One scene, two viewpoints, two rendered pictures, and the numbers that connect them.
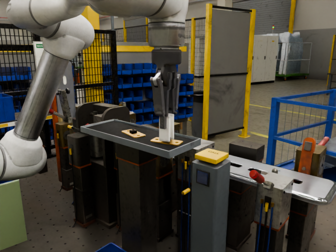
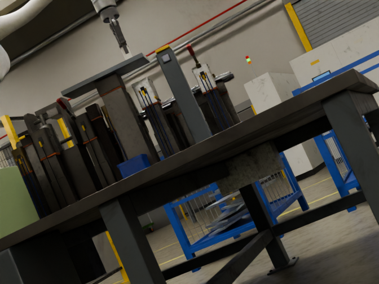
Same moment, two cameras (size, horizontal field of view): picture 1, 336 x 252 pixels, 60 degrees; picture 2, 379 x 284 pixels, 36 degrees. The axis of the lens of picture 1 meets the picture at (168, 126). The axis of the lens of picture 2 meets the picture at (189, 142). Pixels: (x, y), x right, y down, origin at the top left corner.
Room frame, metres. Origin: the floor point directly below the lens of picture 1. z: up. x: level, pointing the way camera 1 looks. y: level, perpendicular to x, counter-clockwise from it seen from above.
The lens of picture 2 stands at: (-1.22, 1.23, 0.57)
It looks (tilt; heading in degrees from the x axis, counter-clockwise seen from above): 5 degrees up; 326
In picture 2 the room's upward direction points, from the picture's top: 24 degrees counter-clockwise
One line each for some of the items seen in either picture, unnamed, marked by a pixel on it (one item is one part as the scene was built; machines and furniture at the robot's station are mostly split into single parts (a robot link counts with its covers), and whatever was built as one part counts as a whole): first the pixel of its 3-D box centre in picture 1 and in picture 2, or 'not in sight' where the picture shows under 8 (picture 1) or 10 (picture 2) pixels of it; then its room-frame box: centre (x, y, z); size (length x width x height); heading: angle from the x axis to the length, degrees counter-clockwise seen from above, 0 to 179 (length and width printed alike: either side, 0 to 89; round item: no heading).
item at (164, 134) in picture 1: (164, 128); (127, 54); (0.74, 0.01, 1.20); 0.03 x 0.01 x 0.07; 63
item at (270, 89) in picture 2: not in sight; (288, 114); (7.11, -6.80, 1.22); 2.40 x 0.54 x 2.45; 123
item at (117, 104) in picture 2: (138, 205); (128, 127); (0.83, 0.09, 0.92); 0.10 x 0.08 x 0.45; 50
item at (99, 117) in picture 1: (105, 162); (66, 156); (1.14, 0.26, 0.95); 0.18 x 0.13 x 0.49; 50
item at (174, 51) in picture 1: (166, 67); (112, 21); (0.75, 0.00, 1.36); 0.08 x 0.07 x 0.09; 153
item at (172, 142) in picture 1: (166, 139); not in sight; (0.75, 0.00, 1.17); 0.08 x 0.04 x 0.01; 63
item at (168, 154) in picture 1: (136, 135); (106, 76); (0.83, 0.09, 1.16); 0.37 x 0.14 x 0.02; 50
